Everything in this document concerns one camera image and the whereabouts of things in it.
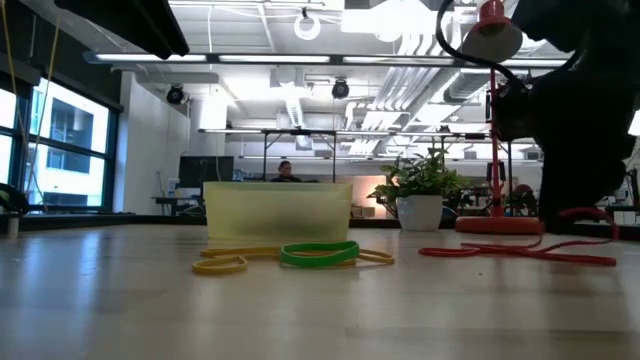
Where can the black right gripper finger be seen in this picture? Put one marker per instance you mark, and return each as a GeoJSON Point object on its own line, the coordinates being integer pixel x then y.
{"type": "Point", "coordinates": [570, 200]}

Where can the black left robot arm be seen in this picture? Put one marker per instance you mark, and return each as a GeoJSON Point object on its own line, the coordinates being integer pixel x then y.
{"type": "Point", "coordinates": [125, 20]}

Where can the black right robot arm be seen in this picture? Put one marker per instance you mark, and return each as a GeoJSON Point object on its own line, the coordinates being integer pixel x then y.
{"type": "Point", "coordinates": [575, 20]}

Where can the thin yellow rubber band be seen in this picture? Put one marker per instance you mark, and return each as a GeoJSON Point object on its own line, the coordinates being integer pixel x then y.
{"type": "Point", "coordinates": [380, 257]}

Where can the thin green rubber band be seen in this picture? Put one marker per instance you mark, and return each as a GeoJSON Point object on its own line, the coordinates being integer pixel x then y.
{"type": "Point", "coordinates": [320, 261]}

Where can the yellow translucent plastic bin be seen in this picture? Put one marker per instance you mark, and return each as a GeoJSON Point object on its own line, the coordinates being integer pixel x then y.
{"type": "Point", "coordinates": [275, 210]}

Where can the pile of rubber bands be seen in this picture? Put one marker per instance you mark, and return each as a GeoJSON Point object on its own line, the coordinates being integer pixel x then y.
{"type": "Point", "coordinates": [210, 270]}

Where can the red desk lamp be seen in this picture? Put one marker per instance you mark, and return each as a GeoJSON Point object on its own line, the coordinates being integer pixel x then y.
{"type": "Point", "coordinates": [495, 225]}

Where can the small green potted plant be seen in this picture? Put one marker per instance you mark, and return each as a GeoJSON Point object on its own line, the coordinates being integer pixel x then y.
{"type": "Point", "coordinates": [419, 212]}

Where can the round black ceiling fixture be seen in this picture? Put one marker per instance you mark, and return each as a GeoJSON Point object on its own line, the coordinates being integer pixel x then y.
{"type": "Point", "coordinates": [340, 89]}
{"type": "Point", "coordinates": [175, 95]}

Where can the black metal rack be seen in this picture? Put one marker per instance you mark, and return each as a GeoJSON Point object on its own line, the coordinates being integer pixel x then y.
{"type": "Point", "coordinates": [300, 132]}

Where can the person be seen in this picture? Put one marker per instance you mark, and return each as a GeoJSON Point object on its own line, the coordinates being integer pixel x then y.
{"type": "Point", "coordinates": [285, 170]}

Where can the long ceiling light fixture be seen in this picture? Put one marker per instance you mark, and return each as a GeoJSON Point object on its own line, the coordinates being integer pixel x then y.
{"type": "Point", "coordinates": [275, 59]}

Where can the black computer monitor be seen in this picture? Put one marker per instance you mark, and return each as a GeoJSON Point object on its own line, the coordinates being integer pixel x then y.
{"type": "Point", "coordinates": [205, 172]}

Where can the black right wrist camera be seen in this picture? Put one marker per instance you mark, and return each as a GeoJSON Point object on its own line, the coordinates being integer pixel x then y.
{"type": "Point", "coordinates": [510, 115]}

